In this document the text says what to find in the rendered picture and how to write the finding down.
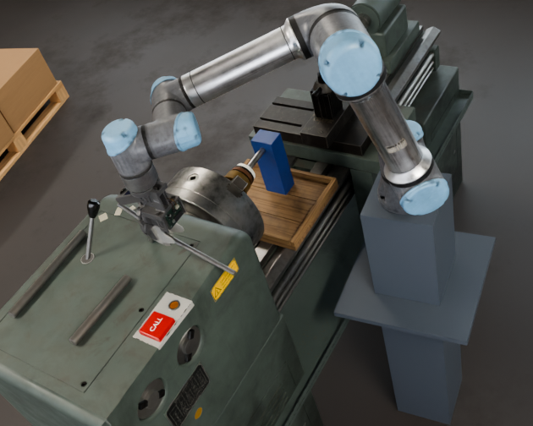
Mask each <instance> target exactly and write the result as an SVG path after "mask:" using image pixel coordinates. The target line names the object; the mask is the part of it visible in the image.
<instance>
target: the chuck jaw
mask: <svg viewBox="0 0 533 426"><path fill-rule="evenodd" d="M231 182H232V183H231V184H230V185H227V186H226V187H227V190H228V191H229V192H231V193H232V194H233V195H234V196H236V197H237V198H238V197H241V196H242V195H240V194H241V193H242V192H243V190H244V188H245V187H246V185H247V184H248V183H247V182H246V181H244V180H243V179H242V178H241V177H239V176H237V177H234V179H233V180H232V181H231Z"/></svg>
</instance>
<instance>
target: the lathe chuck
mask: <svg viewBox="0 0 533 426"><path fill-rule="evenodd" d="M193 174H197V175H198V176H199V178H198V179H197V180H196V181H194V182H189V181H188V177H189V176H191V175H193ZM231 183H232V182H231V181H230V180H229V179H227V178H225V177H224V176H222V175H220V174H218V173H216V172H214V171H211V170H208V169H205V168H201V167H186V168H183V169H181V170H180V171H178V172H177V174H176V175H175V176H174V177H173V178H172V180H171V181H170V182H169V183H168V184H167V186H168V187H167V188H183V189H187V190H189V191H192V192H195V193H197V194H199V195H201V196H203V197H205V198H207V199H209V200H210V201H211V202H213V203H214V204H216V205H217V206H219V207H220V208H221V209H222V210H224V211H225V212H226V213H227V214H228V215H229V216H230V217H231V218H232V219H233V220H234V221H235V223H236V224H237V225H238V226H239V228H240V230H241V231H243V232H246V233H247V234H248V235H249V236H250V238H251V241H252V243H253V245H254V246H255V244H257V243H258V242H259V241H260V239H261V238H262V236H263V233H264V222H263V219H262V217H261V213H260V211H259V210H258V209H257V207H256V205H255V204H254V202H253V201H252V200H251V198H250V197H249V196H248V195H247V194H246V193H245V192H244V191H243V192H242V193H241V194H240V195H242V196H241V197H238V198H237V197H236V196H234V195H233V194H232V193H231V192H229V191H228V190H227V187H226V186H227V185H230V184H231ZM257 241H258V242H257ZM256 242H257V243H256Z"/></svg>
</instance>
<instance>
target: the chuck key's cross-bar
mask: <svg viewBox="0 0 533 426"><path fill-rule="evenodd" d="M117 206H118V207H119V208H121V209H122V210H124V211H126V212H127V213H129V214H130V215H132V216H133V217H134V218H136V219H137V220H139V218H138V216H137V215H136V212H134V211H133V210H131V209H130V208H129V207H127V206H126V205H120V204H119V203H118V204H117ZM165 233H166V232H165ZM166 234H167V235H168V236H169V237H171V238H172V239H173V240H174V242H175V243H176V244H177V245H178V246H180V247H182V248H184V249H186V250H188V251H190V252H191V253H193V254H195V255H197V256H199V257H201V258H202V259H204V260H206V261H208V262H210V263H211V264H213V265H215V266H217V267H218V268H220V269H222V270H225V271H226V272H227V273H229V274H231V275H233V276H235V275H236V273H237V272H236V270H233V269H231V268H229V267H227V266H226V265H224V264H222V263H220V262H218V261H217V260H215V259H213V258H211V257H209V256H208V255H206V254H203V253H202V252H201V251H199V250H197V249H195V248H192V247H191V246H189V245H188V244H186V243H183V242H182V241H180V240H178V239H177V238H174V237H173V236H171V235H169V234H168V233H166Z"/></svg>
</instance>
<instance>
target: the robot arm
mask: <svg viewBox="0 0 533 426"><path fill-rule="evenodd" d="M310 57H315V59H316V62H317V64H318V67H319V70H320V73H321V76H322V78H323V80H324V81H325V83H326V84H327V85H328V86H329V87H330V88H331V89H332V90H333V92H334V93H335V95H336V97H337V98H338V99H339V100H341V101H346V102H348V103H349V104H350V105H351V107H352V108H353V110H354V112H355V114H356V116H357V117H358V119H359V120H360V122H361V124H362V125H363V127H364V129H365V131H366V132H367V133H368V135H369V137H370V139H371V141H372V143H373V144H374V146H375V147H376V149H377V153H378V158H379V164H380V169H381V178H380V182H379V184H378V188H377V196H378V200H379V203H380V204H381V206H382V207H383V208H384V209H386V210H388V211H390V212H392V213H395V214H402V215H405V214H411V215H414V216H416V215H419V216H421V215H425V214H428V213H431V212H433V211H434V210H436V209H438V208H439V207H440V206H442V205H443V204H444V202H445V200H446V199H447V198H448V196H449V187H448V182H447V181H446V180H445V179H444V177H443V176H442V174H441V172H440V170H439V168H438V167H437V164H436V162H435V161H434V159H433V157H432V155H431V152H430V151H429V150H428V149H427V148H426V146H425V143H424V140H423V135H424V133H423V131H422V128H421V126H420V125H419V124H418V123H417V122H414V121H411V120H405V119H404V116H403V114H402V112H401V111H400V109H399V107H398V105H397V103H396V101H395V100H394V98H393V95H392V93H391V91H390V90H389V89H388V87H387V84H386V82H385V79H386V77H387V68H386V66H385V64H384V62H383V61H382V57H381V53H380V51H379V49H378V47H377V45H376V43H375V42H374V41H373V40H372V39H371V37H370V35H369V34H368V32H367V30H366V28H365V26H364V25H363V24H362V22H361V20H360V17H359V16H358V14H357V13H356V12H355V11H354V10H353V9H351V8H349V7H347V6H345V5H342V4H339V3H325V4H321V5H317V6H315V7H312V8H308V9H306V10H303V11H301V12H299V13H297V14H294V15H292V16H290V17H288V18H286V21H285V23H284V26H281V27H279V28H277V29H275V30H273V31H271V32H269V33H267V34H265V35H263V36H261V37H259V38H257V39H255V40H253V41H251V42H249V43H247V44H245V45H243V46H241V47H239V48H237V49H235V50H233V51H231V52H229V53H227V54H225V55H223V56H221V57H219V58H217V59H215V60H213V61H211V62H209V63H207V64H205V65H203V66H201V67H199V68H197V69H195V70H193V71H191V72H189V73H187V74H185V75H183V76H181V77H179V78H175V77H173V76H163V77H161V78H159V79H157V80H156V81H155V82H154V84H153V85H152V87H151V109H152V122H151V123H147V124H144V125H140V126H138V127H137V126H136V125H135V124H134V122H133V121H131V120H130V119H128V118H125V119H122V118H121V119H117V120H115V121H113V122H111V123H109V124H108V125H107V126H106V127H105V128H104V129H103V131H102V141H103V144H104V145H105V147H106V149H107V153H108V155H109V156H110V157H111V159H112V161H113V164H114V165H115V167H116V168H117V170H118V173H119V176H120V177H121V178H122V180H123V182H124V185H125V188H123V189H122V190H121V191H120V193H119V195H118V196H117V197H116V200H117V202H118V203H119V204H120V205H129V204H133V203H138V205H139V206H138V207H137V208H136V209H137V213H136V215H137V216H138V218H139V221H138V223H139V224H140V228H141V231H142V232H143V233H144V234H145V235H146V236H148V237H149V238H152V239H154V240H155V241H157V242H159V243H160V244H163V245H166V246H170V245H171V243H175V242H174V240H173V239H172V238H171V237H169V236H168V235H167V234H166V233H168V234H169V235H171V236H173V233H174V232H184V229H183V227H182V226H180V225H179V224H178V223H177V221H178V220H179V219H180V217H181V216H182V215H183V214H184V213H185V212H186V210H185V208H184V206H183V203H182V201H181V199H180V198H179V196H178V195H174V194H169V193H166V191H165V189H166V188H167V187H168V186H167V184H166V183H165V182H163V181H160V178H159V177H158V173H157V170H156V168H155V167H154V165H153V163H152V160H154V159H156V158H159V157H163V156H167V155H171V154H173V153H177V152H180V151H186V150H187V149H189V148H192V147H195V146H197V145H199V144H200V143H201V132H200V129H199V126H198V123H197V121H196V118H195V115H194V113H193V112H189V111H190V110H192V109H194V108H196V107H198V106H200V105H202V104H204V103H207V102H208V101H211V100H213V99H215V98H217V97H219V96H221V95H223V94H225V93H227V92H229V91H231V90H234V89H236V88H238V87H240V86H241V85H244V84H246V83H248V82H250V81H251V80H253V79H257V78H259V77H261V76H262V75H264V74H267V73H269V72H271V71H273V70H274V69H276V68H279V67H281V66H283V65H285V64H287V63H290V62H292V61H293V60H295V59H297V58H301V59H304V60H306V59H308V58H310ZM181 206H182V207H181ZM165 232H166V233H165Z"/></svg>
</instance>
